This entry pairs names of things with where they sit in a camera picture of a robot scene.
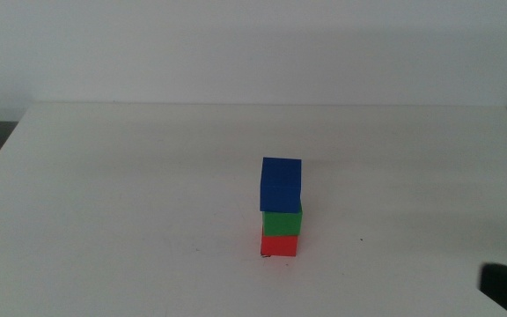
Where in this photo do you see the red cube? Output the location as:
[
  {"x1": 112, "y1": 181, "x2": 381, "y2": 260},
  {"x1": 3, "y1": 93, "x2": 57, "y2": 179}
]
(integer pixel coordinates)
[{"x1": 260, "y1": 227, "x2": 299, "y2": 258}]

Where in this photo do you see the blue cube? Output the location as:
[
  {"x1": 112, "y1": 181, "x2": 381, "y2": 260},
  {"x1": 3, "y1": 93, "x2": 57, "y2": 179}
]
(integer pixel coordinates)
[{"x1": 259, "y1": 157, "x2": 303, "y2": 214}]

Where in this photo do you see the green cube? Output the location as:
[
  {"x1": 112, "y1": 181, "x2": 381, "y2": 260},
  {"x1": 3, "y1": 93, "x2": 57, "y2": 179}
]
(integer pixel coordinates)
[{"x1": 261, "y1": 205, "x2": 304, "y2": 237}]

